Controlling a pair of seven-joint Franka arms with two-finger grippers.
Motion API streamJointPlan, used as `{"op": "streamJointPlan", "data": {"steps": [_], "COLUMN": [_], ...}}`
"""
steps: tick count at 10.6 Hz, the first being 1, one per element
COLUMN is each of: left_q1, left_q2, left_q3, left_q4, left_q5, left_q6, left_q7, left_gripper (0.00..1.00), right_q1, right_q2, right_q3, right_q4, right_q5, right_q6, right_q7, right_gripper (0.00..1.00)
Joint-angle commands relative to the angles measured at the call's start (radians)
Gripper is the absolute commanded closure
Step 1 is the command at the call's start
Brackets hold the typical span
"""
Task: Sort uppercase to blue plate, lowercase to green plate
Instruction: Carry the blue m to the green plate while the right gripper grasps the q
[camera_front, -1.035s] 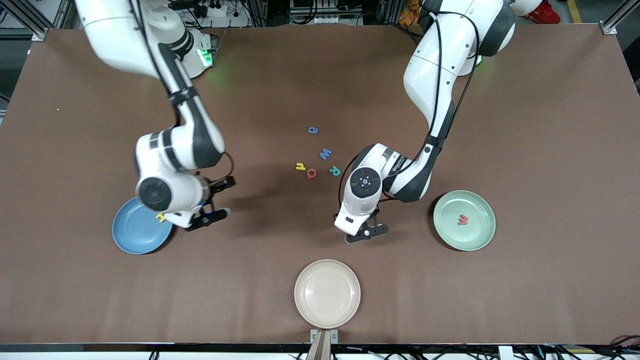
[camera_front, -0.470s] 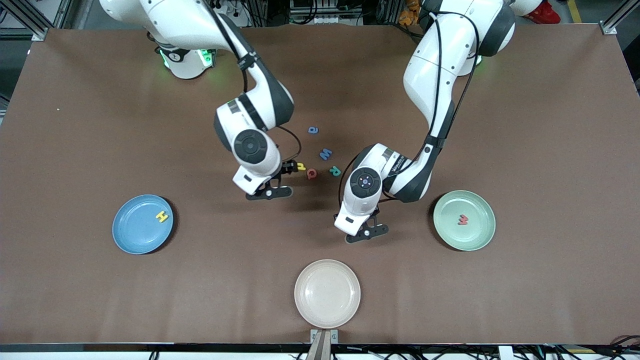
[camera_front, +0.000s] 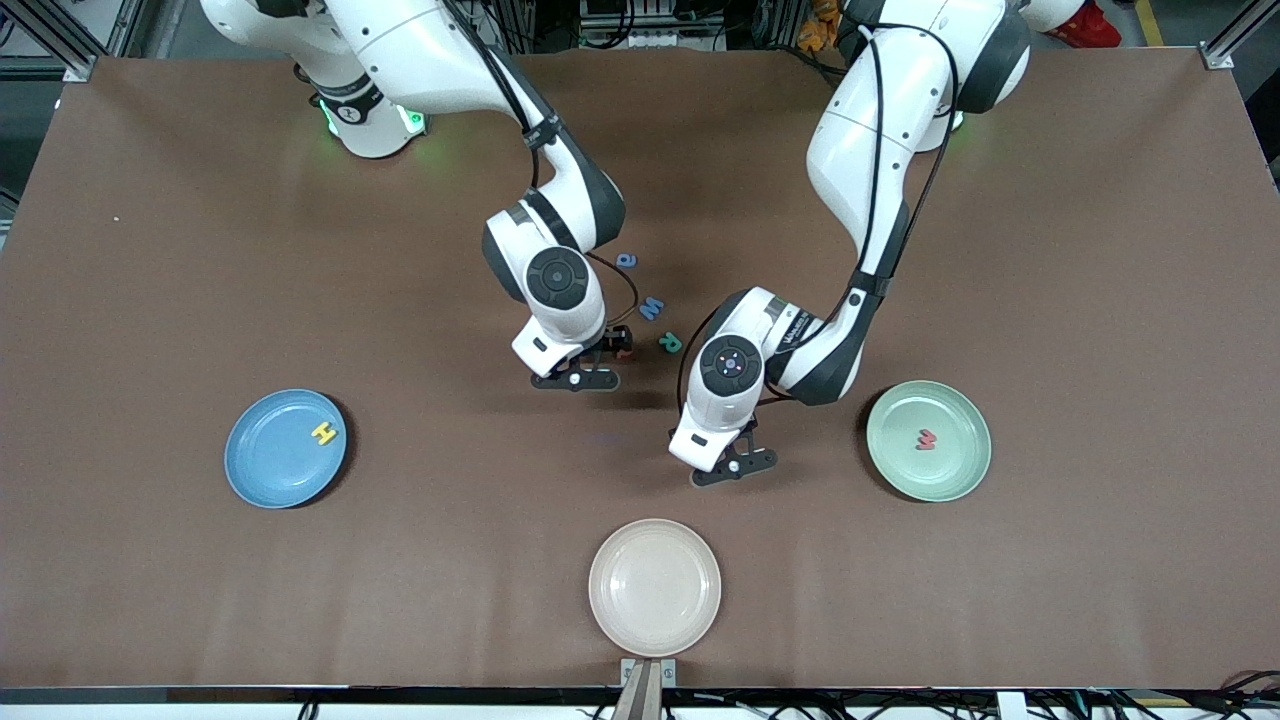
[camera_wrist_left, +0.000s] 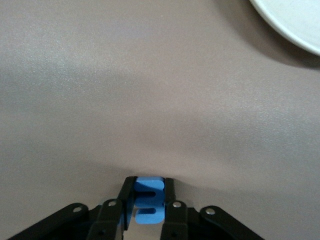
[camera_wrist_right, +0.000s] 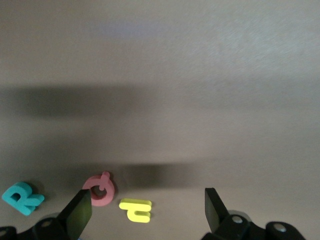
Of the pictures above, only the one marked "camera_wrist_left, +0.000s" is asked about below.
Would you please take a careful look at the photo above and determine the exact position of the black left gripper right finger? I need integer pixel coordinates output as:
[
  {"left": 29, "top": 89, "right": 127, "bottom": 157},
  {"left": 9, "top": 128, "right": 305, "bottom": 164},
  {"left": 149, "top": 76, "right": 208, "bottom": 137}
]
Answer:
[{"left": 159, "top": 177, "right": 266, "bottom": 240}]

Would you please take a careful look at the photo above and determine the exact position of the beige round plate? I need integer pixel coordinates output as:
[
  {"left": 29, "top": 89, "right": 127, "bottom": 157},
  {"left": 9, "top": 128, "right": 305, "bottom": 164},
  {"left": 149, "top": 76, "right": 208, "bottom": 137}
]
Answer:
[{"left": 248, "top": 0, "right": 320, "bottom": 57}]

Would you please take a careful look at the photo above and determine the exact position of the blue foam letter m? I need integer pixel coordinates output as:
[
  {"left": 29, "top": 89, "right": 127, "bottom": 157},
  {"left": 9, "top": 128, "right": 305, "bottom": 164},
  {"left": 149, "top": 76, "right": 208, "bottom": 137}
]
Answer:
[{"left": 134, "top": 176, "right": 166, "bottom": 225}]

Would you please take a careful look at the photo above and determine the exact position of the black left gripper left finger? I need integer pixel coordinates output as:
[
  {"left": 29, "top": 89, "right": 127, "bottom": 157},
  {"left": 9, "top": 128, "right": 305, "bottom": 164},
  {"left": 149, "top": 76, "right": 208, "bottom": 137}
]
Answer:
[{"left": 7, "top": 176, "right": 138, "bottom": 240}]

